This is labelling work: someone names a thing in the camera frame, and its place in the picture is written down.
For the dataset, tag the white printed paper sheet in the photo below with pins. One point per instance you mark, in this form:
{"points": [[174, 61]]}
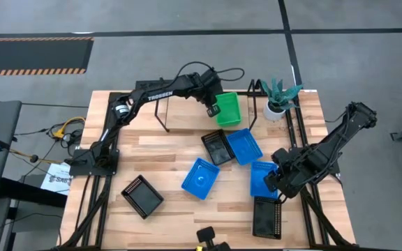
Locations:
{"points": [[57, 179]]}

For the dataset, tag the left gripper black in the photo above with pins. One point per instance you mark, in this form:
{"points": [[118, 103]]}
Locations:
{"points": [[208, 94]]}

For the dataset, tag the black hazard-striped floor mat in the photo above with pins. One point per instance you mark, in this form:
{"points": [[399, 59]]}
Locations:
{"points": [[30, 55]]}

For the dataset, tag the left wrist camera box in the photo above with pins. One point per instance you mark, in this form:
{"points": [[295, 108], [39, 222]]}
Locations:
{"points": [[210, 76]]}

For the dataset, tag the blue plastic slotted basket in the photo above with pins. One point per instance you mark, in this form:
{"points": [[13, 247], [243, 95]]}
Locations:
{"points": [[244, 146], [200, 178], [259, 179]]}

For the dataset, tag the black table-level camera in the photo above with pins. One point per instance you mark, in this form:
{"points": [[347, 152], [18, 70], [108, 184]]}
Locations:
{"points": [[209, 240]]}

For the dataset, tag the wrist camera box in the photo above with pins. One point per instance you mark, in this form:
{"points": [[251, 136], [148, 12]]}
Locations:
{"points": [[281, 155], [210, 76]]}

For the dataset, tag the black plastic slotted basket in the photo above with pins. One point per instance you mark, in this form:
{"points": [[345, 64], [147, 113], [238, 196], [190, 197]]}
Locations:
{"points": [[218, 148], [266, 218], [142, 197]]}

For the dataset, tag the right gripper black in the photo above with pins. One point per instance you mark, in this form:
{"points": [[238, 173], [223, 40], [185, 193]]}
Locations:
{"points": [[293, 178]]}

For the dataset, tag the white plant pot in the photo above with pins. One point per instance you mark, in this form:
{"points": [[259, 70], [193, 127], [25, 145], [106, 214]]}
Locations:
{"points": [[272, 114]]}

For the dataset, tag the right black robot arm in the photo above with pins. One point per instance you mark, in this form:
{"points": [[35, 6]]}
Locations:
{"points": [[340, 139]]}

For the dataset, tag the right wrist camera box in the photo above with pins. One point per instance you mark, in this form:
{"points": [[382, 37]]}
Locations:
{"points": [[281, 155]]}

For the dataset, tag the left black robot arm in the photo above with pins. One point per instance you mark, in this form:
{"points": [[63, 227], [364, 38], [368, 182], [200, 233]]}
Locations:
{"points": [[159, 95]]}

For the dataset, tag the green plastic slotted basket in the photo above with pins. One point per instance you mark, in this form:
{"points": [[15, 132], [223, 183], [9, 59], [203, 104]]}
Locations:
{"points": [[230, 108]]}

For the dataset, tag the green snake plant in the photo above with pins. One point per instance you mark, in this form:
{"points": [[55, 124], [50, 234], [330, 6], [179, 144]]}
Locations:
{"points": [[278, 94]]}

